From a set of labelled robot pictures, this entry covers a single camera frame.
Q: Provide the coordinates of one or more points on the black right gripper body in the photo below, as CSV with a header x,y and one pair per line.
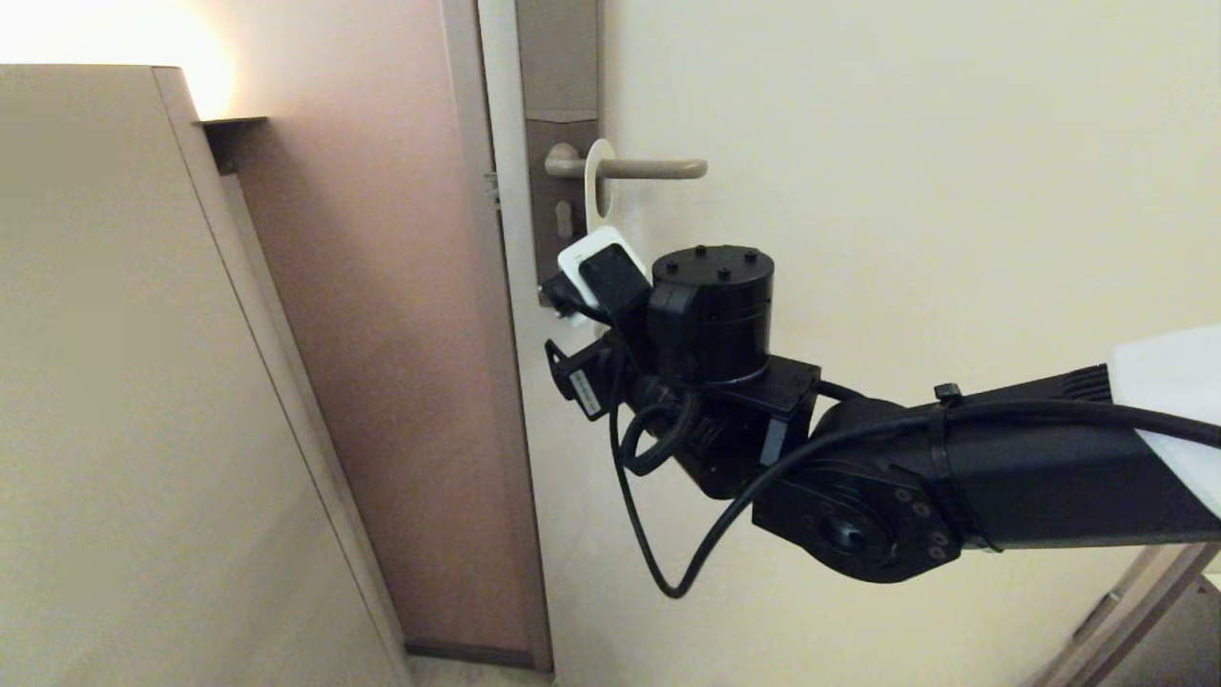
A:
x,y
596,377

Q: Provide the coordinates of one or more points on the blue do-not-disturb door hanger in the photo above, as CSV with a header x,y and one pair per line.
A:
x,y
599,181

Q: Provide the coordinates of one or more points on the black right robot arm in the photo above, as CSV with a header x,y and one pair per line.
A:
x,y
1002,477

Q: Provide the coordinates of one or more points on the white door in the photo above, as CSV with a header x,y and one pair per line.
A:
x,y
858,191

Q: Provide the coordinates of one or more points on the grey-brown metal lock plate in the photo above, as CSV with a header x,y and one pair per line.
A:
x,y
558,57

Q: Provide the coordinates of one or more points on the beige cabinet panel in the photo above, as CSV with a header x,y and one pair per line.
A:
x,y
114,382

